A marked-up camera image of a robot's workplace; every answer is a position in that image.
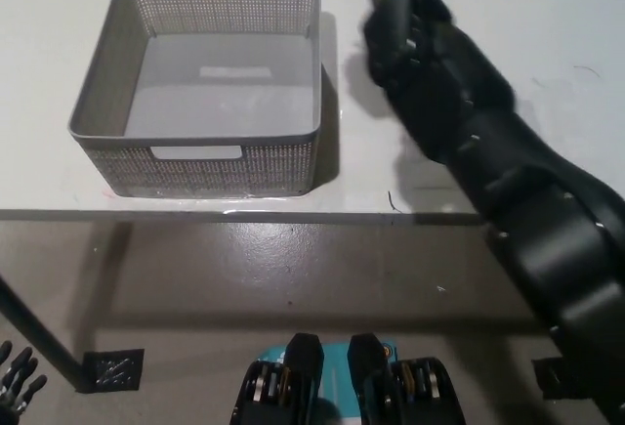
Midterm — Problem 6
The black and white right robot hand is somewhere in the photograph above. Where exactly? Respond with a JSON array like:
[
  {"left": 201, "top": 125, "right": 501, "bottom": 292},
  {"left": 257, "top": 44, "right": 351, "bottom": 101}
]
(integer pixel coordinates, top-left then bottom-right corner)
[{"left": 319, "top": 0, "right": 520, "bottom": 165}]

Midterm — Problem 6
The black metal table leg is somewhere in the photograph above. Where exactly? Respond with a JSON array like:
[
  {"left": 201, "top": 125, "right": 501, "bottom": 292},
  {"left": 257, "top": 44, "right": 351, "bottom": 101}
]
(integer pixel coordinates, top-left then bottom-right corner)
[{"left": 0, "top": 276, "right": 95, "bottom": 393}]

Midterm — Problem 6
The grey perforated plastic basket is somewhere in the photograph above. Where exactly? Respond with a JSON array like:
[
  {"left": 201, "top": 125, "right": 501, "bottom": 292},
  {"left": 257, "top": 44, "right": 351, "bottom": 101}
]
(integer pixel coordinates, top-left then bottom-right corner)
[{"left": 66, "top": 0, "right": 323, "bottom": 198}]

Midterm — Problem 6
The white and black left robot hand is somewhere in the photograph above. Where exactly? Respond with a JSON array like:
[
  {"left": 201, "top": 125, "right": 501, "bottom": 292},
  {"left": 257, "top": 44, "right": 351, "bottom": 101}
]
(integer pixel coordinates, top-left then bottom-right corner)
[{"left": 0, "top": 340, "right": 49, "bottom": 421}]

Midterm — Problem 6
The black floor tape pad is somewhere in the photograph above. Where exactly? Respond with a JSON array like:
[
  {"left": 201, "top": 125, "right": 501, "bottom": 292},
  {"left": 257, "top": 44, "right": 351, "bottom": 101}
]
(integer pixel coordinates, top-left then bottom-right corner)
[
  {"left": 82, "top": 347, "right": 146, "bottom": 393},
  {"left": 530, "top": 356, "right": 598, "bottom": 401}
]

